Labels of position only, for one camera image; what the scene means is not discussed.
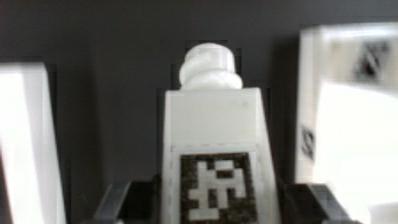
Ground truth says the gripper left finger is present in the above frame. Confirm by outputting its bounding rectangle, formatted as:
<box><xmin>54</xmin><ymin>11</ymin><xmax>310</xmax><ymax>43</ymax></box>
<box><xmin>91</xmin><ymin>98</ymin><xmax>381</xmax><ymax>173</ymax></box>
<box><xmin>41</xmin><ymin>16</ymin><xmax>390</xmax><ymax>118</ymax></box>
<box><xmin>82</xmin><ymin>181</ymin><xmax>159</xmax><ymax>224</ymax></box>

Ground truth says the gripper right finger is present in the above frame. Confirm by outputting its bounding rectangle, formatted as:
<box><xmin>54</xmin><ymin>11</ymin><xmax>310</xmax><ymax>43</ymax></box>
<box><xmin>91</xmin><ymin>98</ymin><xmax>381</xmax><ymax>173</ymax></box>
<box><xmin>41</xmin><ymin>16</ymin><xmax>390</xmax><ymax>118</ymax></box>
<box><xmin>281</xmin><ymin>183</ymin><xmax>363</xmax><ymax>224</ymax></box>

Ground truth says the white square tabletop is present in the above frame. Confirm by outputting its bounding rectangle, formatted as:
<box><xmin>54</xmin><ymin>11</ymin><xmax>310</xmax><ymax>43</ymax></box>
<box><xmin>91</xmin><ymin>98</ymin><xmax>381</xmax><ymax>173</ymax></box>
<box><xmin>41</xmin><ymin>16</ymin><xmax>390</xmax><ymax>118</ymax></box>
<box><xmin>296</xmin><ymin>22</ymin><xmax>398</xmax><ymax>224</ymax></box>

